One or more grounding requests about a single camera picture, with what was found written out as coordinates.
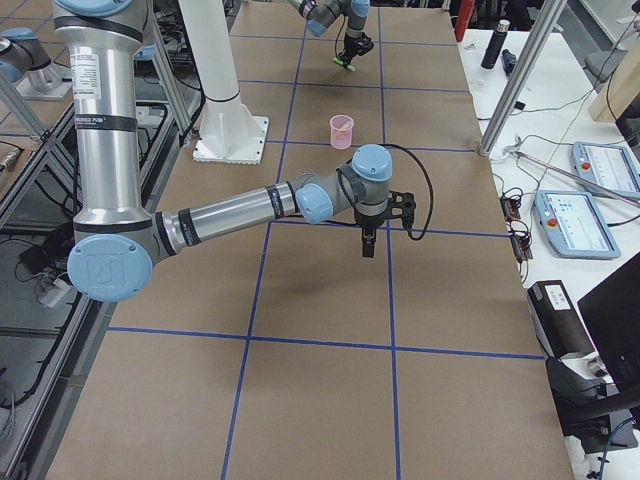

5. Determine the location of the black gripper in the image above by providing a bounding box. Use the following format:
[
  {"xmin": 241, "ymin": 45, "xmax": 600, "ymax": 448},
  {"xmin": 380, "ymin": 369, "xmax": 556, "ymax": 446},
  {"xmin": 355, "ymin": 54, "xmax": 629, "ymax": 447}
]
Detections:
[
  {"xmin": 337, "ymin": 32, "xmax": 365, "ymax": 66},
  {"xmin": 354, "ymin": 202, "xmax": 388, "ymax": 258}
]

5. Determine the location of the green marker pen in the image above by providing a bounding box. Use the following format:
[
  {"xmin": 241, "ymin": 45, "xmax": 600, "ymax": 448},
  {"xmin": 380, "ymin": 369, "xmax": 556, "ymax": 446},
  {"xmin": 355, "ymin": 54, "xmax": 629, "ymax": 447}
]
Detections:
[{"xmin": 332, "ymin": 57, "xmax": 355, "ymax": 72}]

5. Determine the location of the pink mesh pen holder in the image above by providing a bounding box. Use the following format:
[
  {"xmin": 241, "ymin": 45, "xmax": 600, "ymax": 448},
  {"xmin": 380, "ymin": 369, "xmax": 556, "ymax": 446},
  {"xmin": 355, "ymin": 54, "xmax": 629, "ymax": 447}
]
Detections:
[{"xmin": 329, "ymin": 114, "xmax": 354, "ymax": 150}]

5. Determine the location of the clear plastic packet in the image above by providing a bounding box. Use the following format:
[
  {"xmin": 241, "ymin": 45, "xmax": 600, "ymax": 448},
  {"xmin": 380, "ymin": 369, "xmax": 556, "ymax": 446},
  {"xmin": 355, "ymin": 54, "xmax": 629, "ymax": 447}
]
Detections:
[{"xmin": 463, "ymin": 41, "xmax": 478, "ymax": 52}]

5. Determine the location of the black water bottle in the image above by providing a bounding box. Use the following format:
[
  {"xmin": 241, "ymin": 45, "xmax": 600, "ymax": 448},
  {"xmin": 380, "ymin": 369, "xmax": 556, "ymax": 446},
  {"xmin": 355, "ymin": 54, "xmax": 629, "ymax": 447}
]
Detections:
[{"xmin": 480, "ymin": 19, "xmax": 510, "ymax": 70}]

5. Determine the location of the reacher grabber stick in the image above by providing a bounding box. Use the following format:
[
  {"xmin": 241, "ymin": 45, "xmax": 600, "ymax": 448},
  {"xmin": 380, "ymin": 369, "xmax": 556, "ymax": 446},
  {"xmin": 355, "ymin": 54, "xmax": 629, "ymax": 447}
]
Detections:
[{"xmin": 504, "ymin": 139, "xmax": 639, "ymax": 206}]

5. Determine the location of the near teach pendant tablet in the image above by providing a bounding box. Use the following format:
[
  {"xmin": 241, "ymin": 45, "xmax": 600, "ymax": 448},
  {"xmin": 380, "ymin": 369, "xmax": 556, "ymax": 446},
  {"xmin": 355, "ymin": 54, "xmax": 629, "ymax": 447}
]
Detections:
[{"xmin": 534, "ymin": 190, "xmax": 621, "ymax": 260}]

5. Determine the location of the teach pendant tablet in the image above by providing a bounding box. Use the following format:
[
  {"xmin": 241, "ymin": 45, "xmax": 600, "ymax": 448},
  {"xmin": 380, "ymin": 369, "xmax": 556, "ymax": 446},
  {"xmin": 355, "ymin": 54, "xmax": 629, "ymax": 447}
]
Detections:
[
  {"xmin": 534, "ymin": 190, "xmax": 621, "ymax": 260},
  {"xmin": 571, "ymin": 142, "xmax": 639, "ymax": 199}
]

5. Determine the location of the brown cardboard box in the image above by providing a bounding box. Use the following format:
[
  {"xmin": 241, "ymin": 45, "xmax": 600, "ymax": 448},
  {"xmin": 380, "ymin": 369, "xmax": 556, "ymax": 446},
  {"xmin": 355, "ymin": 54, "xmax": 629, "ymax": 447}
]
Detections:
[{"xmin": 527, "ymin": 280, "xmax": 597, "ymax": 373}]

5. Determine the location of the far teach pendant tablet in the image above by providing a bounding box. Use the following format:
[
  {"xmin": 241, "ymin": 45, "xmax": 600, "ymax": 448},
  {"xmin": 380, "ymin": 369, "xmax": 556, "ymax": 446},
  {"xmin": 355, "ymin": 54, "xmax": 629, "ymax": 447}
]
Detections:
[{"xmin": 571, "ymin": 142, "xmax": 639, "ymax": 199}]

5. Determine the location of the black monitor on stand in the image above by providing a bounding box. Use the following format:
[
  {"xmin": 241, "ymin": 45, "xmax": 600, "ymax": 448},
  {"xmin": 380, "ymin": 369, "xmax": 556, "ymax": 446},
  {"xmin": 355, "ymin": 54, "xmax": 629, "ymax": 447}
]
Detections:
[{"xmin": 546, "ymin": 255, "xmax": 639, "ymax": 453}]

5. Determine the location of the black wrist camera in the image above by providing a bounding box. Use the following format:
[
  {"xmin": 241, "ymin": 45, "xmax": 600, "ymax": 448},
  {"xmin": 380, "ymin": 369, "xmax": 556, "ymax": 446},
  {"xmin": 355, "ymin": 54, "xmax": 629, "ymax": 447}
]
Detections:
[
  {"xmin": 387, "ymin": 190, "xmax": 416, "ymax": 232},
  {"xmin": 358, "ymin": 33, "xmax": 374, "ymax": 56}
]

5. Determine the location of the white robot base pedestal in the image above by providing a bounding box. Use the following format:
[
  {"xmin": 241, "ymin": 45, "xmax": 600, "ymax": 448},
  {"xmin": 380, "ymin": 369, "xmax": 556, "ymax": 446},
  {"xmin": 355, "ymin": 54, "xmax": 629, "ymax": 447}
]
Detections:
[{"xmin": 179, "ymin": 0, "xmax": 269, "ymax": 165}]

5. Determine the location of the aluminium frame post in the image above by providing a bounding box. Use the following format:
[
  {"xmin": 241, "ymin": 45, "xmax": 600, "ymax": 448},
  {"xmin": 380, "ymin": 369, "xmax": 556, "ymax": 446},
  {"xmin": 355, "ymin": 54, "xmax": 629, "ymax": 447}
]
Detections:
[{"xmin": 478, "ymin": 0, "xmax": 567, "ymax": 157}]

